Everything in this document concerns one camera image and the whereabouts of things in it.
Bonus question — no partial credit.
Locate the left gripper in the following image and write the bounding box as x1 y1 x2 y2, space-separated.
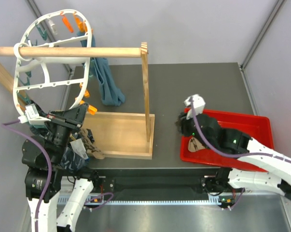
46 101 88 163

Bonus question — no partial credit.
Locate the orange clip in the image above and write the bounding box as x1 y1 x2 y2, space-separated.
80 100 97 115
79 83 90 98

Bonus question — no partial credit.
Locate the brown argyle sock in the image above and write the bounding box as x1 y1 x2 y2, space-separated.
79 128 105 160
188 137 205 153

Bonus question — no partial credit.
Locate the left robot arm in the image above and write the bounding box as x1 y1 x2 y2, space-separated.
19 102 100 232

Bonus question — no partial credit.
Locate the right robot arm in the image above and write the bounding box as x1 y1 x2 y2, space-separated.
176 112 291 201

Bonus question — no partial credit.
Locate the teal clip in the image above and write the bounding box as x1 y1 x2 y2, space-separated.
17 92 31 105
18 71 32 86

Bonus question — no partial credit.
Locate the white plastic sock hanger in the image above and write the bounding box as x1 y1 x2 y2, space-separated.
13 9 93 115

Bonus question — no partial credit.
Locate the teal blue sock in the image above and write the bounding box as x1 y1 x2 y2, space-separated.
77 31 125 107

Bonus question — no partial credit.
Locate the wooden rack base tray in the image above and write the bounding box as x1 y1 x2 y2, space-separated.
81 112 155 160

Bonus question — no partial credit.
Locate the red plastic tray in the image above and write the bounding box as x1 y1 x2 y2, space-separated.
180 109 274 172

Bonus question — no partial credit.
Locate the wooden rod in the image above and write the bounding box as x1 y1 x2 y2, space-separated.
0 46 142 58

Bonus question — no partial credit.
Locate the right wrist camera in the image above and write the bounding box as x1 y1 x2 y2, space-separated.
183 94 206 120

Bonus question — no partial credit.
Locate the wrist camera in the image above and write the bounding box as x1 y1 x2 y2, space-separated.
18 104 51 126
183 94 206 120

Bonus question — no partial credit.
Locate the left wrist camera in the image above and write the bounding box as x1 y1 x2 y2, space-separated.
18 104 51 126

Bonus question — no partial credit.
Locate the wooden rack upright post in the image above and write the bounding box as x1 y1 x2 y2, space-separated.
140 42 151 142

